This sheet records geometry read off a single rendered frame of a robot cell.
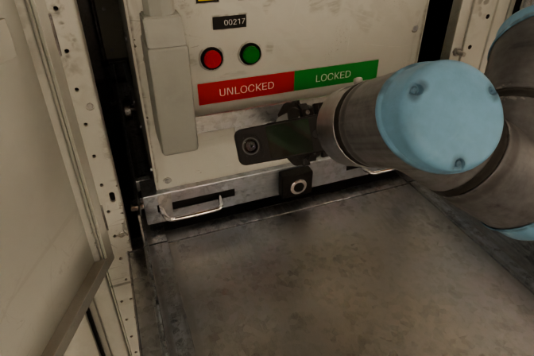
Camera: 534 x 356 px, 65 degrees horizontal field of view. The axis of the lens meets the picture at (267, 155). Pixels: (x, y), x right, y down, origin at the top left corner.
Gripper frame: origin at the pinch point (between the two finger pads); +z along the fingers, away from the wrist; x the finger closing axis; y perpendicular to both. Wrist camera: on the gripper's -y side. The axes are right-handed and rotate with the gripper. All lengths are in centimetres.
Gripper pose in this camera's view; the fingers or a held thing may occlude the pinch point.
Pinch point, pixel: (276, 136)
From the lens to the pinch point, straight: 66.5
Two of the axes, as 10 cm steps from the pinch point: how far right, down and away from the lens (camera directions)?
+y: 9.4, -1.9, 3.0
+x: -1.7, -9.8, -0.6
